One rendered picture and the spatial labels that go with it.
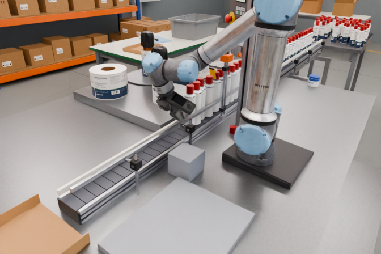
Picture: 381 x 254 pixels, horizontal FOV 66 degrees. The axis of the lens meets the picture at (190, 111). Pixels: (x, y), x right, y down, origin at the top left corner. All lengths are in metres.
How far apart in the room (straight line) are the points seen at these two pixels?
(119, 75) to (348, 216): 1.20
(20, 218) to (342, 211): 1.01
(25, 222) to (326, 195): 0.97
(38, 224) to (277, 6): 0.92
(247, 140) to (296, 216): 0.28
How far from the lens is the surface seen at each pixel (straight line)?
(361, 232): 1.07
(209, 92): 1.36
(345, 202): 1.15
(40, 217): 1.05
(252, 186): 1.10
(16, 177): 1.26
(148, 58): 1.05
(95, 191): 1.01
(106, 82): 1.61
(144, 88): 1.78
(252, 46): 1.32
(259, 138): 0.94
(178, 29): 3.52
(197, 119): 1.33
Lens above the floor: 1.52
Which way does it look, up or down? 26 degrees down
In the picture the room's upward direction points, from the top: 1 degrees clockwise
